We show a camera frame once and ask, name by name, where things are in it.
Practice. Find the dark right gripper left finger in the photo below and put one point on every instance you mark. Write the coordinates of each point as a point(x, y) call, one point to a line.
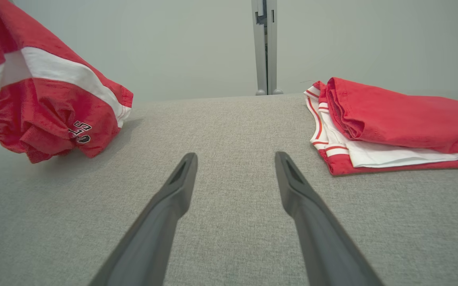
point(153, 234)

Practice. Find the red and white number jersey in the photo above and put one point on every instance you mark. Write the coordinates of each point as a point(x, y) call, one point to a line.
point(404, 115)

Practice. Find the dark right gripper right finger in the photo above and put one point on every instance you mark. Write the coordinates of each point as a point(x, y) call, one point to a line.
point(320, 238)

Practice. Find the red shorts with white stripe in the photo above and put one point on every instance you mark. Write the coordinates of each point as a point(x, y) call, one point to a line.
point(42, 107)

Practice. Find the grey partition post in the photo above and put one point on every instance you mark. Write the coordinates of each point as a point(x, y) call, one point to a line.
point(272, 51)
point(259, 51)

